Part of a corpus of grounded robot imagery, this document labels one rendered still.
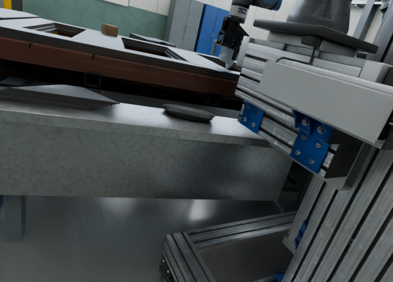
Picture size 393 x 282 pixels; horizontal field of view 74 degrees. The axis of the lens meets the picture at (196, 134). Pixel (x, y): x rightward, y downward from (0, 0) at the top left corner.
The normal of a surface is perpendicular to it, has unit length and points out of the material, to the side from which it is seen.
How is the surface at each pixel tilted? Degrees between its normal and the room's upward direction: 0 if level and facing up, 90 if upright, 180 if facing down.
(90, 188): 90
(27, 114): 90
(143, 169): 90
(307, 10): 73
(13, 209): 90
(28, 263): 0
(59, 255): 0
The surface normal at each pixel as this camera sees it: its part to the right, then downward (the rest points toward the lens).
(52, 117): 0.27, 0.40
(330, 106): -0.87, -0.02
